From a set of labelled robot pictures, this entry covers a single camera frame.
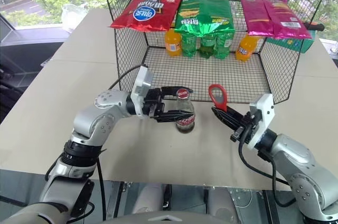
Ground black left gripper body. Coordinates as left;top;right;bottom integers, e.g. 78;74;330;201
142;87;166;118

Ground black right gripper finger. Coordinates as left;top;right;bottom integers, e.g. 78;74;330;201
211;107;242;130
226;105;250;125

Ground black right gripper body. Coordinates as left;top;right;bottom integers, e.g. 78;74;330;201
230;111;261;144

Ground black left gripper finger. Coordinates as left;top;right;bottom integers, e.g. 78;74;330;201
160;86;194;100
150;109;196;124

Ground cola bottle red cap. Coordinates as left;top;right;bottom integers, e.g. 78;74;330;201
175;88;196;134

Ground red bottle opener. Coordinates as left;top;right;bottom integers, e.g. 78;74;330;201
208;84;229;113

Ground orange soda bottle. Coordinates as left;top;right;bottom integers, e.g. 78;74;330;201
235;34;261;62
164;29;183;58

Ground green soda bottle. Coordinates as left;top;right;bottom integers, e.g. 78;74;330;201
199;34;218;59
214;32;234;60
181;33;199;58

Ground green chip bag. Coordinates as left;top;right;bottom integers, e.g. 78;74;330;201
174;0;236;38

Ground red chip bag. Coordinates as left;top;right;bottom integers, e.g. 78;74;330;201
109;0;186;33

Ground green cardboard box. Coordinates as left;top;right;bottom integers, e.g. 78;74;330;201
266;29;316;54

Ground grey robot torso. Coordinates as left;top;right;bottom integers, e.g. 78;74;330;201
0;201;241;224

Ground pink chip bag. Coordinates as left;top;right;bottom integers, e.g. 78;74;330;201
239;0;313;40

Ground clear plastic bag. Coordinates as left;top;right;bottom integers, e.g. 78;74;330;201
61;3;90;34

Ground black side cabinet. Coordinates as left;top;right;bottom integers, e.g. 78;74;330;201
0;14;70;124

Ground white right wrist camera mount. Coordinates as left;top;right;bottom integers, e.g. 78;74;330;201
247;93;276;151

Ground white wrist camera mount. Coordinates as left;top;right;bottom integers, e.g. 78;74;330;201
130;66;154;118
247;93;276;151

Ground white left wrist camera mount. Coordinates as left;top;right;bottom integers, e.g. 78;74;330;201
130;66;154;118

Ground black wire mesh rack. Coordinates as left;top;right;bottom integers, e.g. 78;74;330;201
98;0;336;105

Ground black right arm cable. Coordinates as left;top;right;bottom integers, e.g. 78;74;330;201
238;126;297;208

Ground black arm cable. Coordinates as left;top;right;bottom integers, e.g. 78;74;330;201
44;64;146;221
238;126;297;208

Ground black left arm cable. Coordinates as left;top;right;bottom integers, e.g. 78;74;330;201
44;64;146;221

